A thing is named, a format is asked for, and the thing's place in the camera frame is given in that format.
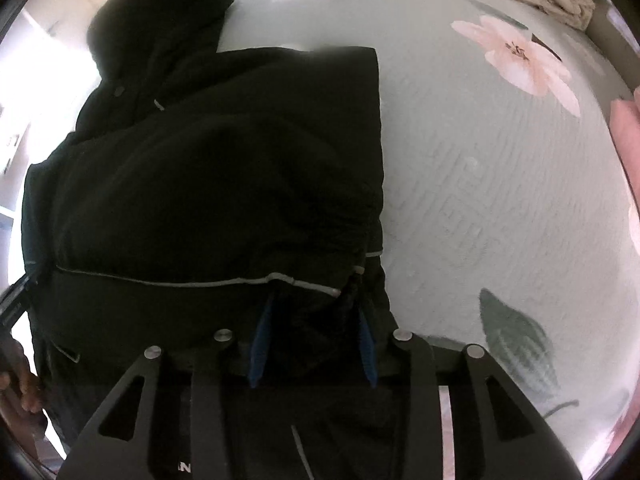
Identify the pink cloth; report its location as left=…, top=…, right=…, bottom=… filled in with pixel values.
left=609, top=96, right=640, bottom=181

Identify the black hooded jacket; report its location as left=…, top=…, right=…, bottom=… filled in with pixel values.
left=21, top=0, right=401, bottom=480

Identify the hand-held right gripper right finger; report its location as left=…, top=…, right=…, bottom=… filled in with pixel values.
left=354, top=305, right=586, bottom=480

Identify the person's left hand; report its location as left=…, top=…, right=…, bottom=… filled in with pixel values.
left=0, top=340, right=48, bottom=433

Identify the floral green bed sheet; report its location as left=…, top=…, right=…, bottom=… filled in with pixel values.
left=210, top=0, right=640, bottom=480

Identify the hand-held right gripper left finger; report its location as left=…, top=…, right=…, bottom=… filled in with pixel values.
left=59, top=294, right=277, bottom=480

